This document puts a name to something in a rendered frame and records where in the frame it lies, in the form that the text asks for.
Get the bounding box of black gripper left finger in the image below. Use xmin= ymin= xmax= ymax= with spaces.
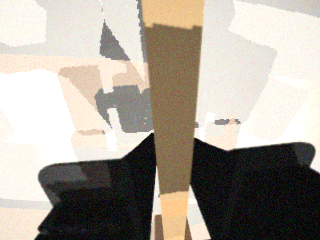
xmin=37 ymin=132 xmax=157 ymax=240

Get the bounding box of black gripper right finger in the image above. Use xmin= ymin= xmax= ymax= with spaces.
xmin=190 ymin=137 xmax=316 ymax=239

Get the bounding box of long wooden rail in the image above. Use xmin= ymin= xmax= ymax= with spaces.
xmin=142 ymin=0 xmax=205 ymax=240

